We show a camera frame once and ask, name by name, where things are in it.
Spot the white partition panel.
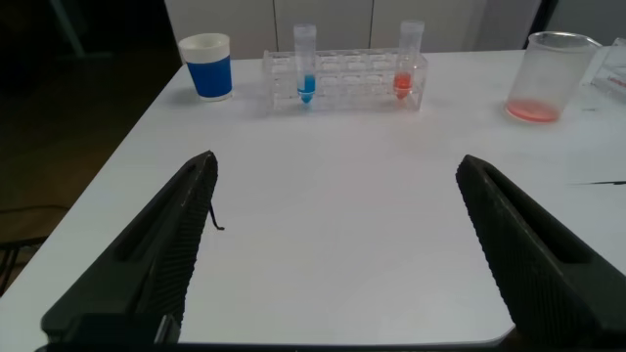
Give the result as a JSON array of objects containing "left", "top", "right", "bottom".
[
  {"left": 481, "top": 0, "right": 544, "bottom": 53},
  {"left": 272, "top": 0, "right": 374, "bottom": 54},
  {"left": 163, "top": 0, "right": 277, "bottom": 61},
  {"left": 369, "top": 0, "right": 490, "bottom": 54}
]

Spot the test tube with blue pigment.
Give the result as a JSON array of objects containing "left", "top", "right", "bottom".
[{"left": 292, "top": 22, "right": 318, "bottom": 105}]

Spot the test tube with red pigment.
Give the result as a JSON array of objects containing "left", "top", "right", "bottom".
[{"left": 392, "top": 19, "right": 425, "bottom": 101}]

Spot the clear glass beaker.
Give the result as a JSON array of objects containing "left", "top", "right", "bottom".
[{"left": 503, "top": 31, "right": 604, "bottom": 124}]

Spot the clear acrylic test tube rack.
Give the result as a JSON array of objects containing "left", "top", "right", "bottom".
[
  {"left": 590, "top": 37, "right": 626, "bottom": 102},
  {"left": 261, "top": 47, "right": 429, "bottom": 114}
]

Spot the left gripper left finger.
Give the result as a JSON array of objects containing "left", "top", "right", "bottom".
[{"left": 40, "top": 150, "right": 220, "bottom": 346}]

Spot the blue white paper cup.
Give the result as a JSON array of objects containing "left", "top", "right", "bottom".
[{"left": 177, "top": 32, "right": 234, "bottom": 103}]

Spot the metal chair leg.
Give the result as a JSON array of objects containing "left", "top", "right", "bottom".
[{"left": 0, "top": 236, "right": 50, "bottom": 295}]

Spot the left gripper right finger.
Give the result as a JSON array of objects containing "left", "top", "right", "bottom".
[{"left": 455, "top": 154, "right": 626, "bottom": 349}]

